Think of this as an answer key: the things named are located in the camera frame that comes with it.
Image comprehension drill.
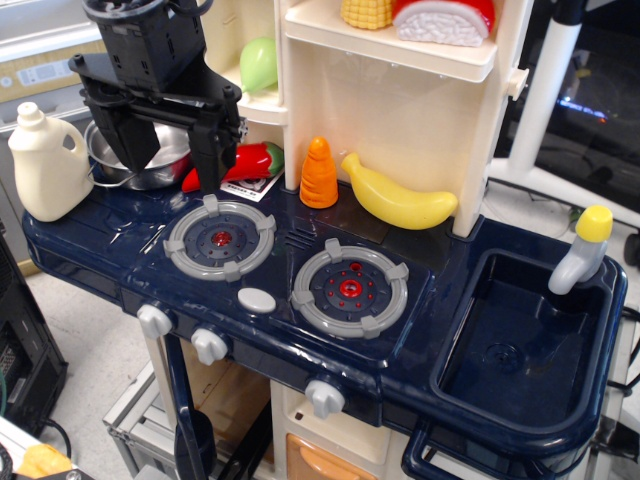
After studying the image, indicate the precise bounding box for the right grey stove knob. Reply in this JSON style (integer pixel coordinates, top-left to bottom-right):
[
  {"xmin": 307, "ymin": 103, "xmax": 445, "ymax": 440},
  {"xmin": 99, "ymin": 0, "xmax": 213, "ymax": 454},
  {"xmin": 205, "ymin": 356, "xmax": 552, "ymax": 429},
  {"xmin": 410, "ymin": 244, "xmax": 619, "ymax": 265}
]
[{"xmin": 305, "ymin": 380, "xmax": 345, "ymax": 420}]

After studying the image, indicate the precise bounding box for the dark blue toy sink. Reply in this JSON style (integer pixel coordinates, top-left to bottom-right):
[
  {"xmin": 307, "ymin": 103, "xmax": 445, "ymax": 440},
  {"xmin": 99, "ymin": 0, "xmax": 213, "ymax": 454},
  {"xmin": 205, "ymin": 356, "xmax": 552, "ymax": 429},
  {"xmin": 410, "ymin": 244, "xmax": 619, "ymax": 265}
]
[{"xmin": 431, "ymin": 249, "xmax": 627, "ymax": 464}]

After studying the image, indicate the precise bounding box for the cream detergent bottle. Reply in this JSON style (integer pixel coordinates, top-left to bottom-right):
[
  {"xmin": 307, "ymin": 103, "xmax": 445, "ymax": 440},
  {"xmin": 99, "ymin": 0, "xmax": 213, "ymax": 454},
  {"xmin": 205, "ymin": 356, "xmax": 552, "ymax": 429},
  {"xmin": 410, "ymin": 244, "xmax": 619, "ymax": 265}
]
[{"xmin": 8, "ymin": 102, "xmax": 93, "ymax": 222}]

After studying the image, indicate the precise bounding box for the silver metal pot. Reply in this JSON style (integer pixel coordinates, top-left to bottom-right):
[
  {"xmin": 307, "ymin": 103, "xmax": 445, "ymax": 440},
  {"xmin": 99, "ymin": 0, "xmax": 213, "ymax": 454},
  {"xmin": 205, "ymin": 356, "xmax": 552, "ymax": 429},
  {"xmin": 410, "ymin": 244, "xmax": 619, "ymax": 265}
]
[{"xmin": 84, "ymin": 122, "xmax": 192, "ymax": 191}]

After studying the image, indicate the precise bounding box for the red toy chili pepper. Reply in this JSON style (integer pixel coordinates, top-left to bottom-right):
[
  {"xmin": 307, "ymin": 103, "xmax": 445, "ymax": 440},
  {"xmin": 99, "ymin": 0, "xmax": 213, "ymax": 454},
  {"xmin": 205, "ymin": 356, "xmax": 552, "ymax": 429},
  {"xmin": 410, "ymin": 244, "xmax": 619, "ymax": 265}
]
[{"xmin": 180, "ymin": 141, "xmax": 285, "ymax": 194}]

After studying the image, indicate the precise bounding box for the middle grey stove knob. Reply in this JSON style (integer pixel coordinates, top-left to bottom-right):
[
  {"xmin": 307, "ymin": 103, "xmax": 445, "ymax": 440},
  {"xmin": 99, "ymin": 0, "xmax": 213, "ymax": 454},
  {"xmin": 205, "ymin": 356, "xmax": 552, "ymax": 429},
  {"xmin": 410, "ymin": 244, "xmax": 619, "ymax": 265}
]
[{"xmin": 191, "ymin": 328, "xmax": 228, "ymax": 366}]

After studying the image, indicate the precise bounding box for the orange toy carrot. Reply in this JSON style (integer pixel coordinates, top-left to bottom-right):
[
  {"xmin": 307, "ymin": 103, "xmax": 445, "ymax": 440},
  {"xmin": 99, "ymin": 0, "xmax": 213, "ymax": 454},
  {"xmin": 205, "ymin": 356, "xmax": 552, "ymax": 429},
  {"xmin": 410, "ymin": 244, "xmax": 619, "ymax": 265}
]
[{"xmin": 299, "ymin": 136, "xmax": 339, "ymax": 209}]

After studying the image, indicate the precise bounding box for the grey stove knob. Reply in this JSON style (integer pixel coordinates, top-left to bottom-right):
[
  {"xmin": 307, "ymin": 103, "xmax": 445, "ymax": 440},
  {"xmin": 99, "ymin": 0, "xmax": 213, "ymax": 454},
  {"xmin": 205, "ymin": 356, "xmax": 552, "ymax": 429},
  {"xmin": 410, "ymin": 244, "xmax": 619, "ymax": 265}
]
[
  {"xmin": 305, "ymin": 380, "xmax": 345, "ymax": 420},
  {"xmin": 136, "ymin": 304, "xmax": 173, "ymax": 340},
  {"xmin": 191, "ymin": 328, "xmax": 228, "ymax": 366}
]

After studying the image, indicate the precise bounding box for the grey yellow toy faucet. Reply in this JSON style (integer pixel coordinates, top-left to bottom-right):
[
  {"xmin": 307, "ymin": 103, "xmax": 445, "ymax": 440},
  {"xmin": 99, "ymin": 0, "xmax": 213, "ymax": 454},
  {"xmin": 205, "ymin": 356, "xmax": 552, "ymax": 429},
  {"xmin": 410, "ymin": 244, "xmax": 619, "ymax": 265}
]
[{"xmin": 548, "ymin": 205, "xmax": 613, "ymax": 295}]

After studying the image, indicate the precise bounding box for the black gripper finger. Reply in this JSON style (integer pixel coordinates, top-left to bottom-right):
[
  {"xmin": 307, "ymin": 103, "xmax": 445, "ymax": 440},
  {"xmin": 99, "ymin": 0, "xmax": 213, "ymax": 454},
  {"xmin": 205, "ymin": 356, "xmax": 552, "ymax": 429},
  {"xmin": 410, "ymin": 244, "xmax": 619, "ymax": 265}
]
[
  {"xmin": 188, "ymin": 116, "xmax": 245, "ymax": 194},
  {"xmin": 90, "ymin": 106, "xmax": 160, "ymax": 173}
]

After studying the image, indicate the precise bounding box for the left grey stove burner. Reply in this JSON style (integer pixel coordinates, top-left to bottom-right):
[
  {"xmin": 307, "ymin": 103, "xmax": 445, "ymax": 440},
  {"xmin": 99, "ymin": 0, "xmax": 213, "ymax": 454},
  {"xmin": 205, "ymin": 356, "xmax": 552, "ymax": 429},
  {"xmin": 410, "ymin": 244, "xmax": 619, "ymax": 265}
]
[{"xmin": 163, "ymin": 194, "xmax": 277, "ymax": 283}]

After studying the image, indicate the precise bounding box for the black white sticker card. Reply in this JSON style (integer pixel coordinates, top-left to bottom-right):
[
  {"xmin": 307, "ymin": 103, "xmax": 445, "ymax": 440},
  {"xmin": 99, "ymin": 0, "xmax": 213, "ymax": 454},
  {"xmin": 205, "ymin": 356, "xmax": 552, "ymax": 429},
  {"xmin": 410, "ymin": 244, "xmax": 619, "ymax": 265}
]
[{"xmin": 221, "ymin": 173, "xmax": 283, "ymax": 203}]

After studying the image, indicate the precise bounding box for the grey stove burner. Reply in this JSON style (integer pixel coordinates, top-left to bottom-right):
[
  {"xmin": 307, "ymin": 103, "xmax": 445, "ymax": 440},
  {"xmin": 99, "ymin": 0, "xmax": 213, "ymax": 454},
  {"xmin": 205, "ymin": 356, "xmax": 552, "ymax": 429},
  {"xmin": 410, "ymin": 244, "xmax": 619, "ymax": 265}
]
[
  {"xmin": 290, "ymin": 238, "xmax": 409, "ymax": 340},
  {"xmin": 163, "ymin": 194, "xmax": 277, "ymax": 283}
]

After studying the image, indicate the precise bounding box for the grey oval button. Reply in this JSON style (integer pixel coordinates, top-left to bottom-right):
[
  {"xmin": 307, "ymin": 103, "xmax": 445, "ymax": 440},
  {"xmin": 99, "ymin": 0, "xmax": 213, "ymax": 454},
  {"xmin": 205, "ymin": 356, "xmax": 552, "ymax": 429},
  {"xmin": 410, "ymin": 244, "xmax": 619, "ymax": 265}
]
[{"xmin": 237, "ymin": 287, "xmax": 277, "ymax": 314}]

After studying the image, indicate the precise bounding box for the red white toy meat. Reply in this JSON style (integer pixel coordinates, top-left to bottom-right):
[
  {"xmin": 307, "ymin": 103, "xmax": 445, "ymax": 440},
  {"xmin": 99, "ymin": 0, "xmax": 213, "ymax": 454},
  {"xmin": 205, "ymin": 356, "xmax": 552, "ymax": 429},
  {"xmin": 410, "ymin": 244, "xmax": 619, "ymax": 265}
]
[{"xmin": 392, "ymin": 0, "xmax": 496, "ymax": 47}]

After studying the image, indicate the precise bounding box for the yellow toy corn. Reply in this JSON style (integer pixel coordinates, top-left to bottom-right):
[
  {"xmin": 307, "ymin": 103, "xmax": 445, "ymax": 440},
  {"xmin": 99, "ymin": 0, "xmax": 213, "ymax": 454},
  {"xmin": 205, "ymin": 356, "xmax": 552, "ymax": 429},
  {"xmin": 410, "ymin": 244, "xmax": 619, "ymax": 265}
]
[{"xmin": 340, "ymin": 0, "xmax": 394, "ymax": 30}]

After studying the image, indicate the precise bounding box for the black computer case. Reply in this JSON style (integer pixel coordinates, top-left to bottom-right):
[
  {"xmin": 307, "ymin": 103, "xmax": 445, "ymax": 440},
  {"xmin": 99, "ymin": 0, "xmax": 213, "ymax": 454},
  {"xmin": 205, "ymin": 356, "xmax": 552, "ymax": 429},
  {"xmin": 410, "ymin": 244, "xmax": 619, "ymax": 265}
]
[{"xmin": 1, "ymin": 241, "xmax": 68, "ymax": 436}]

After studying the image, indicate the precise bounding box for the green toy pear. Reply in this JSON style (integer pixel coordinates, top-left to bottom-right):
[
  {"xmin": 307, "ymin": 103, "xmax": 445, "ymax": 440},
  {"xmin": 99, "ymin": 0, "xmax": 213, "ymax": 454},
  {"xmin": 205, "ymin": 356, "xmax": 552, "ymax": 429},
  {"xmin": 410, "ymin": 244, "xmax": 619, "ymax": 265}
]
[{"xmin": 239, "ymin": 37, "xmax": 278, "ymax": 93}]

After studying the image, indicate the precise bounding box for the yellow toy banana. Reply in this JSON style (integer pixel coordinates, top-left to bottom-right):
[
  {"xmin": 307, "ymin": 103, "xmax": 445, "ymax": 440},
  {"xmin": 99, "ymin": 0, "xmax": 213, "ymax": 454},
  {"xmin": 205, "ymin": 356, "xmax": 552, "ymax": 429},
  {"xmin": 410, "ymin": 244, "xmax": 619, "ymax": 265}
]
[{"xmin": 341, "ymin": 153, "xmax": 458, "ymax": 230}]

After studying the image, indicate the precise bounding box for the dark blue kitchen countertop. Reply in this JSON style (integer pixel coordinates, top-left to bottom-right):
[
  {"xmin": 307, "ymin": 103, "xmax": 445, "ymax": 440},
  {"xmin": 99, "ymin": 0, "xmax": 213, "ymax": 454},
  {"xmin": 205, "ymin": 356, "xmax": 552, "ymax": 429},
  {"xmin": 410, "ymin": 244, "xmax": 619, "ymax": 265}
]
[{"xmin": 22, "ymin": 169, "xmax": 629, "ymax": 466}]

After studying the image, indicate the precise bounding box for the left grey stove knob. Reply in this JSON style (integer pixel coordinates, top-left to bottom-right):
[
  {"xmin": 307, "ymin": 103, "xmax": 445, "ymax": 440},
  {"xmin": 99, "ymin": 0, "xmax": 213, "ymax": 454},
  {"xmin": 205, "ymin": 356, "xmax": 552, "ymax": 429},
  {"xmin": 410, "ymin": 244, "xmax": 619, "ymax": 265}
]
[{"xmin": 136, "ymin": 304, "xmax": 173, "ymax": 340}]

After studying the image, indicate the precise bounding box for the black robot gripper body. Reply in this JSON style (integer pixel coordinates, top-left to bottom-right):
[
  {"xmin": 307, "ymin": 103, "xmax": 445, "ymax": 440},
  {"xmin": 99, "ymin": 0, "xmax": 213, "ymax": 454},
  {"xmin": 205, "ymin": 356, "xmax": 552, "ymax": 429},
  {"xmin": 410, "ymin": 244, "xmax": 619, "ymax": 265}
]
[{"xmin": 69, "ymin": 1, "xmax": 242, "ymax": 128}]

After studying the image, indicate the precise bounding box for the orange drawer front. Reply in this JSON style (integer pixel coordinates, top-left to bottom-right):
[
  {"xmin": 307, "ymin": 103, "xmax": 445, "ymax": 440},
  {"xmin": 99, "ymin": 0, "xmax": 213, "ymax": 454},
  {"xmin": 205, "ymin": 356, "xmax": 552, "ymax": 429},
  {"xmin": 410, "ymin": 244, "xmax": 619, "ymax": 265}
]
[{"xmin": 286, "ymin": 434, "xmax": 381, "ymax": 480}]

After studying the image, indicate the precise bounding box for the white metal stand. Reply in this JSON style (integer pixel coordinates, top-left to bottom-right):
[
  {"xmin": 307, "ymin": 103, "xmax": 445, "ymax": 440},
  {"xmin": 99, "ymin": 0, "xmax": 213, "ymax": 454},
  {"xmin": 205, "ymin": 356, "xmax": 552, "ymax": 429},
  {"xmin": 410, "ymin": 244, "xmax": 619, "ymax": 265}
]
[{"xmin": 489, "ymin": 1, "xmax": 639, "ymax": 228}]

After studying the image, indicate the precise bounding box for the cream toy kitchen shelf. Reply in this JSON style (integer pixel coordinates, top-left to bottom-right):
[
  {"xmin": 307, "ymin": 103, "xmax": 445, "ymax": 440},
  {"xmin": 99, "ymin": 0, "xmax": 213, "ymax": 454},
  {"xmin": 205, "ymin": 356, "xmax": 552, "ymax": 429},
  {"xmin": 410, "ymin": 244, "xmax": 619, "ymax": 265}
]
[{"xmin": 202, "ymin": 1, "xmax": 532, "ymax": 237}]

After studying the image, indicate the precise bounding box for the right grey stove burner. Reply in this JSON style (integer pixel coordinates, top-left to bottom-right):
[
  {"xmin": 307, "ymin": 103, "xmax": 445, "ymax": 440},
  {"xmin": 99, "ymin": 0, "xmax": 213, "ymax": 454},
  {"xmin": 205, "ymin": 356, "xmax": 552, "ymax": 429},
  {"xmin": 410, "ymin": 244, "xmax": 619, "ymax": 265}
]
[{"xmin": 290, "ymin": 238, "xmax": 409, "ymax": 340}]

